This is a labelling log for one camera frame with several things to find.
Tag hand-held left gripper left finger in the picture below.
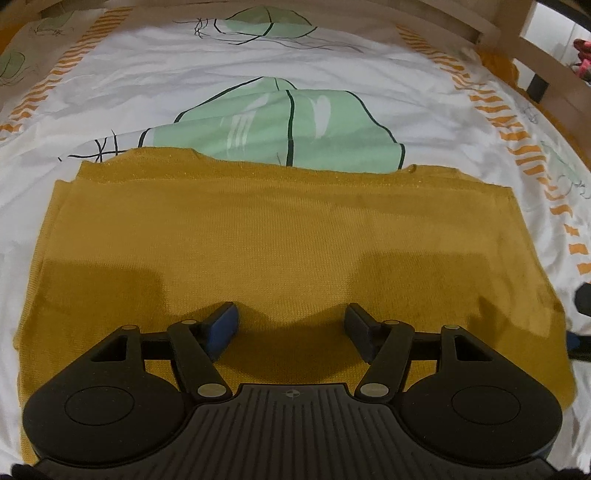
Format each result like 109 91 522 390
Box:
83 302 242 400

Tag pile of colourful clothes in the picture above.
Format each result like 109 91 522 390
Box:
571 39 591 85

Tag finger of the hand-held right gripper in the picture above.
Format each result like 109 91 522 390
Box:
574 283 591 318
567 329 591 363

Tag white leaf printed blanket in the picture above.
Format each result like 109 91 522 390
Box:
0 4 591 467

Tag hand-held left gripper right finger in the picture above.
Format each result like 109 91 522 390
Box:
344 303 500 400

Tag wooden bed frame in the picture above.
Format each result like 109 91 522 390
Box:
411 0 591 167

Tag mustard yellow knit sweater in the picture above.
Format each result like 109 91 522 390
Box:
11 147 581 466

